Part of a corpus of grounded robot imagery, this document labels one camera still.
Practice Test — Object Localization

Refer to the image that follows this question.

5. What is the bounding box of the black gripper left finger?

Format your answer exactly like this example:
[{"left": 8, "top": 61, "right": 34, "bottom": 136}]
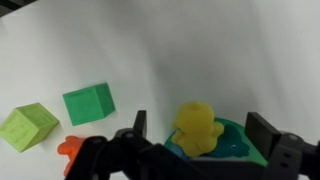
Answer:
[{"left": 133, "top": 110, "right": 147, "bottom": 137}]

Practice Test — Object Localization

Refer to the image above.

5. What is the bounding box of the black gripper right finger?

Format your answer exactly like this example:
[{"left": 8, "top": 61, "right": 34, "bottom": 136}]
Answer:
[{"left": 245, "top": 112, "right": 281, "bottom": 159}]

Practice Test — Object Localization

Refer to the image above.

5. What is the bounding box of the yellow duck toy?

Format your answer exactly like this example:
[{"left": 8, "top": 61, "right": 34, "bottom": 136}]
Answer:
[{"left": 172, "top": 101, "right": 224, "bottom": 157}]

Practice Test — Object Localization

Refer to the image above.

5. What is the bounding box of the green bowl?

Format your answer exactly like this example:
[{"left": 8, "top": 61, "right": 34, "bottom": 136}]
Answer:
[{"left": 164, "top": 118, "right": 266, "bottom": 165}]

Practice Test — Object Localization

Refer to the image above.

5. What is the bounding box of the orange toy figure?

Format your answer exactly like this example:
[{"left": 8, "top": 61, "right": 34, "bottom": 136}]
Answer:
[{"left": 57, "top": 136, "right": 84, "bottom": 176}]

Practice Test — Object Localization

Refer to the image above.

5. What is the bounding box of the lime green cube block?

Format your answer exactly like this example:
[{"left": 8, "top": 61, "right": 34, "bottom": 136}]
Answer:
[{"left": 0, "top": 103, "right": 59, "bottom": 152}]

